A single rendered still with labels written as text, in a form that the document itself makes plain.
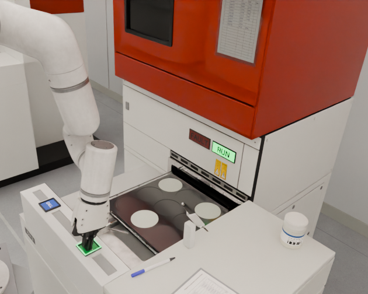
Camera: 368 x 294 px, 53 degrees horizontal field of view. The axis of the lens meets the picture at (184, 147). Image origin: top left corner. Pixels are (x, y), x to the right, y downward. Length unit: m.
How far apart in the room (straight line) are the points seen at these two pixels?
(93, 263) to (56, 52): 0.60
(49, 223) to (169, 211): 0.42
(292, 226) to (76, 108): 0.71
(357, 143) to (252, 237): 1.70
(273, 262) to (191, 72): 0.70
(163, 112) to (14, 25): 0.88
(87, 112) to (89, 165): 0.16
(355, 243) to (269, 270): 1.86
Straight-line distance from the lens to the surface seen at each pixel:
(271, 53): 1.17
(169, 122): 1.61
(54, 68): 0.87
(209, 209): 1.44
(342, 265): 2.76
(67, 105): 0.90
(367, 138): 2.78
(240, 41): 1.20
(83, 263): 1.15
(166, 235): 1.31
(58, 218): 1.32
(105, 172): 1.01
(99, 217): 1.11
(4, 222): 2.93
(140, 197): 1.48
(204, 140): 1.46
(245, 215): 1.33
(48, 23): 0.86
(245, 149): 1.34
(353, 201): 2.99
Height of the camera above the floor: 1.77
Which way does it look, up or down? 28 degrees down
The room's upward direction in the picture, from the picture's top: 4 degrees clockwise
